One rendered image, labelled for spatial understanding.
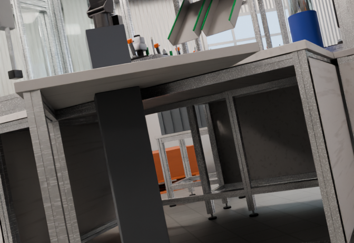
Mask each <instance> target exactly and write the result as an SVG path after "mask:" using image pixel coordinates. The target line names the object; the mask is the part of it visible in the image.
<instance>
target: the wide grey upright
mask: <svg viewBox="0 0 354 243"><path fill-rule="evenodd" d="M334 3H335V7H336V12H337V17H338V22H339V27H340V31H341V36H342V41H343V46H344V49H345V50H346V49H349V48H353V47H354V29H353V24H352V19H351V14H350V9H349V5H348V0H334Z"/></svg>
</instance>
